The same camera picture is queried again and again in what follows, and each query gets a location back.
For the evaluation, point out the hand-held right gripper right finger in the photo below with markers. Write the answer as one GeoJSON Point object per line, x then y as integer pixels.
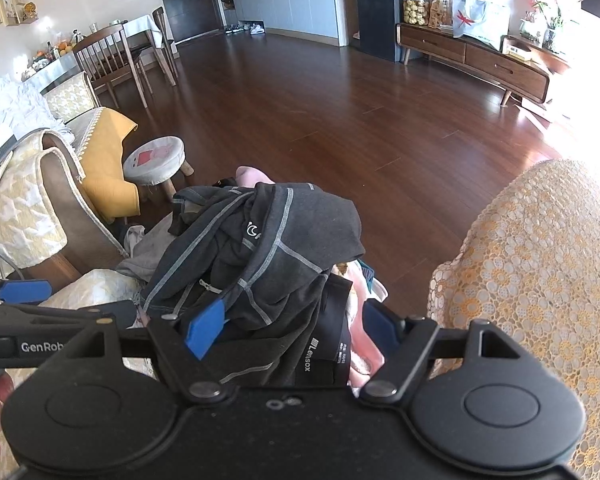
{"type": "Point", "coordinates": [380, 322]}

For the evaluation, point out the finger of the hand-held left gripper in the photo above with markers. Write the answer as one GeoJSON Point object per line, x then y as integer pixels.
{"type": "Point", "coordinates": [22, 290]}
{"type": "Point", "coordinates": [55, 312]}

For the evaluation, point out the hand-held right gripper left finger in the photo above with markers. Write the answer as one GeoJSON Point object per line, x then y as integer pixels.
{"type": "Point", "coordinates": [205, 327]}

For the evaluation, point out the dark grey thermal pants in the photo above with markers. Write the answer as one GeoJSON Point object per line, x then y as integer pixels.
{"type": "Point", "coordinates": [260, 260]}

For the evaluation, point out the pink fleece cloth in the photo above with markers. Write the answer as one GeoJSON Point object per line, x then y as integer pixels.
{"type": "Point", "coordinates": [362, 345]}

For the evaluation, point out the sofa with quilted cover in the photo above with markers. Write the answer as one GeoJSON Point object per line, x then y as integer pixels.
{"type": "Point", "coordinates": [20, 220]}

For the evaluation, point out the mustard yellow blanket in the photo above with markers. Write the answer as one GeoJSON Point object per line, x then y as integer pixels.
{"type": "Point", "coordinates": [107, 160]}

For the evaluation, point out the round white stool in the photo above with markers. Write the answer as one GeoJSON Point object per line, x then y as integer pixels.
{"type": "Point", "coordinates": [155, 165]}

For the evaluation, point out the red card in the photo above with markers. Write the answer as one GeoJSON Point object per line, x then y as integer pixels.
{"type": "Point", "coordinates": [150, 156]}

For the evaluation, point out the patterned cushion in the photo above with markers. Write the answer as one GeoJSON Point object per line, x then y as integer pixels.
{"type": "Point", "coordinates": [67, 97]}

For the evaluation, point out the wooden dining chair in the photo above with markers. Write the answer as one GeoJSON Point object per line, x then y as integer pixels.
{"type": "Point", "coordinates": [161, 35]}
{"type": "Point", "coordinates": [110, 60]}

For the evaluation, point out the walnut sideboard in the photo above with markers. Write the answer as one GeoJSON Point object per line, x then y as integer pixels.
{"type": "Point", "coordinates": [475, 60]}

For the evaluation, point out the dining table with white cloth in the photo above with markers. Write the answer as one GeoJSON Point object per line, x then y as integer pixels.
{"type": "Point", "coordinates": [135, 25]}

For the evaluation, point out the row of shoes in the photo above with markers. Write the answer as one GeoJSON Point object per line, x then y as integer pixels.
{"type": "Point", "coordinates": [245, 27]}

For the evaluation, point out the yellow book box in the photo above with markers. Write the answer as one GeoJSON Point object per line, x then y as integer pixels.
{"type": "Point", "coordinates": [517, 52]}

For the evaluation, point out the black refrigerator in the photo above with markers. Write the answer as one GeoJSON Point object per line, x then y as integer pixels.
{"type": "Point", "coordinates": [385, 5]}

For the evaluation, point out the snack bag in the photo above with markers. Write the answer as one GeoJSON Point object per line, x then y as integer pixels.
{"type": "Point", "coordinates": [440, 10]}

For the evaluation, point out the jar with purple lid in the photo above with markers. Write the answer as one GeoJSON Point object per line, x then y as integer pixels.
{"type": "Point", "coordinates": [414, 5]}

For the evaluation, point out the white dragonfly print bag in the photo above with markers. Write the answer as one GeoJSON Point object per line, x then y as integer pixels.
{"type": "Point", "coordinates": [480, 17]}

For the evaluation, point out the dark entrance door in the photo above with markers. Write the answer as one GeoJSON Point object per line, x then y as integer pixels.
{"type": "Point", "coordinates": [185, 0]}

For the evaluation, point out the potted orchid plant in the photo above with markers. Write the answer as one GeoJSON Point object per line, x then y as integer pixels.
{"type": "Point", "coordinates": [535, 17]}

